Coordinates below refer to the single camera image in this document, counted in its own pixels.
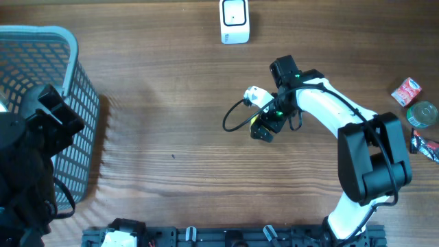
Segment grey plastic mesh basket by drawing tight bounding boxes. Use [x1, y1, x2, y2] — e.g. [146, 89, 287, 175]
[1, 25, 100, 202]

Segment yellow candy bottle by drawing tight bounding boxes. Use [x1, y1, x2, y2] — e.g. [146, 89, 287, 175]
[250, 116, 258, 126]

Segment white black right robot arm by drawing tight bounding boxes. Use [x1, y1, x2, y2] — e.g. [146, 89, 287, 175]
[243, 55, 412, 246]

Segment black red snack packet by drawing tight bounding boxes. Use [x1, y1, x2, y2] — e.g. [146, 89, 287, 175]
[410, 128, 438, 163]

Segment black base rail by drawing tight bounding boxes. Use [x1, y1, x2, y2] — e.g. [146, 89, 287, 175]
[81, 217, 388, 247]

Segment red white snack box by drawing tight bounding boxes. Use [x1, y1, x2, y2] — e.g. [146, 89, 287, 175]
[391, 77, 422, 107]

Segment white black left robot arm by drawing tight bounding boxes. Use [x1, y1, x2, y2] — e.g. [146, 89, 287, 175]
[1, 84, 84, 246]

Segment white barcode scanner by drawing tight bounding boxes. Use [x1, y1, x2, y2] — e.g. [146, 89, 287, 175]
[219, 0, 250, 45]

